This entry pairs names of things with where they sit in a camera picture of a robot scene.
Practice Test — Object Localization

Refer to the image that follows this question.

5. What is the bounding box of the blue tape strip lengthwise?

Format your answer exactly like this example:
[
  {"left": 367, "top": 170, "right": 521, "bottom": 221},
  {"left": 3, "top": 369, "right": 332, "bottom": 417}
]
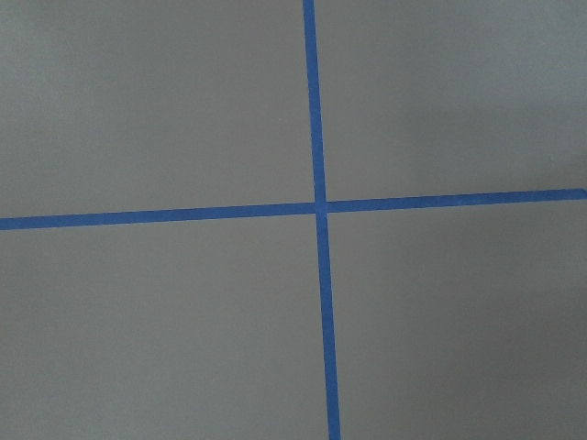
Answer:
[{"left": 303, "top": 0, "right": 341, "bottom": 439}]

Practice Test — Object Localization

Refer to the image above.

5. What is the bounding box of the blue tape strip crosswise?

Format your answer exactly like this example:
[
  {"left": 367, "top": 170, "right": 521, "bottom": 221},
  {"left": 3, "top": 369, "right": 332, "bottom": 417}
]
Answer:
[{"left": 1, "top": 188, "right": 586, "bottom": 231}]

